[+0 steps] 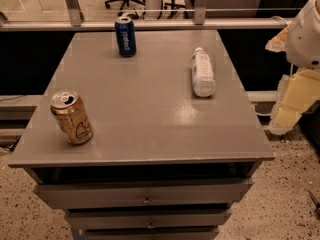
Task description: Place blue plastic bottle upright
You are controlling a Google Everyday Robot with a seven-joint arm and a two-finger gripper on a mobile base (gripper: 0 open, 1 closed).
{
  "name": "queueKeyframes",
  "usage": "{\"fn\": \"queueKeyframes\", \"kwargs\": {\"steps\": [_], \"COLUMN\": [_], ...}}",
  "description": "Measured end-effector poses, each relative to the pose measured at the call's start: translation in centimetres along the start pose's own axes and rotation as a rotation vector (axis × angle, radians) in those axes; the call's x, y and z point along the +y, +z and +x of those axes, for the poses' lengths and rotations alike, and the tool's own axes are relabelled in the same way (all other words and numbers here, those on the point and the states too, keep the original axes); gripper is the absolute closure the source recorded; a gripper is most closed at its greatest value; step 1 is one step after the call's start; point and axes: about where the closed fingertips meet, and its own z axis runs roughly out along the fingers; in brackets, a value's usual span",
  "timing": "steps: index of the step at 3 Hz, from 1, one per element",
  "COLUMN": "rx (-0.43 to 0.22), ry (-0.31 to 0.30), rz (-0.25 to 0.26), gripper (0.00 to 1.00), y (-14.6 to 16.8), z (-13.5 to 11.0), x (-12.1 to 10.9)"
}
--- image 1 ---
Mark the middle grey drawer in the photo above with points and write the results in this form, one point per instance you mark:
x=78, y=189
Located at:
x=149, y=219

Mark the black stand base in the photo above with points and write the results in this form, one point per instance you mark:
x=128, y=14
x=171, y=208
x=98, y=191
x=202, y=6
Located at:
x=173, y=5

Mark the clear plastic water bottle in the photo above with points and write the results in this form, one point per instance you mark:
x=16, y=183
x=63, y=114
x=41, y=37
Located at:
x=203, y=81

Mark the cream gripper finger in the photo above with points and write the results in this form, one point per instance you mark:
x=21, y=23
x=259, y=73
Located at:
x=295, y=95
x=279, y=42

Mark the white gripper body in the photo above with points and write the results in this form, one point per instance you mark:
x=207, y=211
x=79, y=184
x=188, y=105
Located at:
x=306, y=40

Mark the blue Pepsi can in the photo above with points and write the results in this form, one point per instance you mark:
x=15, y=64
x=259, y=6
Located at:
x=125, y=33

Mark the metal window rail frame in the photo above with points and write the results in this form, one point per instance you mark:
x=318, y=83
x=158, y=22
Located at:
x=92, y=15

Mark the grey drawer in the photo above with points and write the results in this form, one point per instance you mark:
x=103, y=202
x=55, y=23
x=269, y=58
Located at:
x=192, y=233
x=149, y=219
x=87, y=196

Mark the grey drawer cabinet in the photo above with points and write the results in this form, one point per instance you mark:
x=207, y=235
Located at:
x=149, y=126

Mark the bottom grey drawer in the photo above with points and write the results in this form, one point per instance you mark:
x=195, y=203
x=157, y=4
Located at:
x=192, y=233

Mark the top grey drawer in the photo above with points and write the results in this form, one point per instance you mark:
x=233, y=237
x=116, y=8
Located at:
x=87, y=196

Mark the gold LaCroix can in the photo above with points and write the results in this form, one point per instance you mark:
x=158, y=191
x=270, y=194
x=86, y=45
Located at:
x=68, y=109

